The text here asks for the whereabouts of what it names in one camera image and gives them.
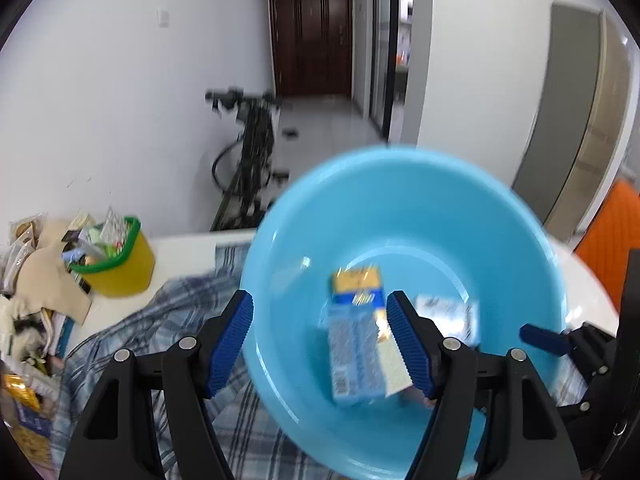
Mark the blue plaid cloth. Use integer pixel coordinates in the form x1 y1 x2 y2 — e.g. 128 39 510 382
50 242 591 480

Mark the clear snack packet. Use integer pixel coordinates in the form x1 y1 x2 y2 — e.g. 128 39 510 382
7 215 48 261

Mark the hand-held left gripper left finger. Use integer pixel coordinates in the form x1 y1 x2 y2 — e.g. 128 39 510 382
59 289 255 480

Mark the orange chair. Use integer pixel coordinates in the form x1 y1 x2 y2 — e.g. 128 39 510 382
575 180 640 306

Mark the dark brown entrance door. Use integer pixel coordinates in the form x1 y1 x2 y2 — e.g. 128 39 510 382
267 0 355 97

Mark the blue gold cigarette pack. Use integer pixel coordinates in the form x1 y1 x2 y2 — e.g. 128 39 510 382
326 266 415 407

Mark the black bicycle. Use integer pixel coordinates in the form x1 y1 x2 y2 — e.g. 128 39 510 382
205 87 291 231

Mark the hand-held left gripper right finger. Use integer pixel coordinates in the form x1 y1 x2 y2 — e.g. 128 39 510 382
385 290 583 480

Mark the beige plush toy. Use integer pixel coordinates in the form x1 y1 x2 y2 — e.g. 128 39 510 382
10 220 96 326

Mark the black framed glass sliding door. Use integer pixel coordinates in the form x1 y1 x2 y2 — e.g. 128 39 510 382
369 0 416 143

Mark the yellow container with green rim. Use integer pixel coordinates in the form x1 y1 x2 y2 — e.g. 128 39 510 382
67 216 156 298

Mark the small blue white box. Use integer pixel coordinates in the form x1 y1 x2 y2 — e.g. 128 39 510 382
415 294 480 348

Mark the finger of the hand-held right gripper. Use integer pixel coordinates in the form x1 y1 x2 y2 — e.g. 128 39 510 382
519 323 576 357

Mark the grey gold refrigerator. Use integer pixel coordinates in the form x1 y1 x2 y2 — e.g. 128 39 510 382
510 2 640 241

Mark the blue plastic basin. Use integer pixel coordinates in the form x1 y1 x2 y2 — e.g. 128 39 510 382
239 146 568 480

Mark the bundle of small sachets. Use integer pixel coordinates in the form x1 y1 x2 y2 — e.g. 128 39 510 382
62 206 132 266

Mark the stack of booklets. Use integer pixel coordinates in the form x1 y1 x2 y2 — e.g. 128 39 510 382
42 307 78 358

